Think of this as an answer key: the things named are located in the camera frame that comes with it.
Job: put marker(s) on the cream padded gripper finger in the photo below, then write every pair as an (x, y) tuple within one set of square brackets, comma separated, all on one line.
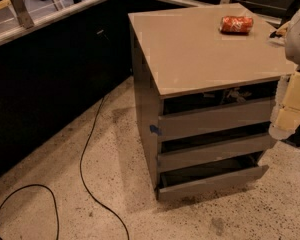
[(283, 123)]

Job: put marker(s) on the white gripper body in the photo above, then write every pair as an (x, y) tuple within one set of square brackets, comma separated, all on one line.
[(299, 39)]

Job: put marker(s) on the grey top drawer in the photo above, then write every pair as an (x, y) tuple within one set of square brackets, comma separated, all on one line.
[(213, 119)]

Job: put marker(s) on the grey drawer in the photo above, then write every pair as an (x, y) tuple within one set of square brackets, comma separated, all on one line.
[(215, 183), (213, 119), (214, 152)]

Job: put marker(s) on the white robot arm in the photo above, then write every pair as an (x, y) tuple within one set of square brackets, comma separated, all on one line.
[(291, 32)]

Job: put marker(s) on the grey bottom drawer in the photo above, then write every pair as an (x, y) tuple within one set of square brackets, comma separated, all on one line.
[(215, 183)]

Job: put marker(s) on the grey drawer cabinet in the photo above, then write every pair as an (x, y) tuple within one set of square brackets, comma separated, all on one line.
[(181, 63)]

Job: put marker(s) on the grey middle drawer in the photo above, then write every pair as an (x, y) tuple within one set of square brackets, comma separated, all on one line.
[(214, 152)]

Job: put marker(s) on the green chip bag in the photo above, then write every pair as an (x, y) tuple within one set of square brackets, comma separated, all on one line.
[(234, 95)]

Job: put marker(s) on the crushed orange soda can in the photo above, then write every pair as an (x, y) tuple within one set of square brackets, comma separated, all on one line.
[(236, 24)]

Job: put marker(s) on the blue tape piece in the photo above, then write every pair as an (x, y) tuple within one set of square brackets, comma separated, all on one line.
[(154, 129)]

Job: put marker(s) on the black barrier panel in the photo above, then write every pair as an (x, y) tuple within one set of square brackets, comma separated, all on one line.
[(51, 76)]

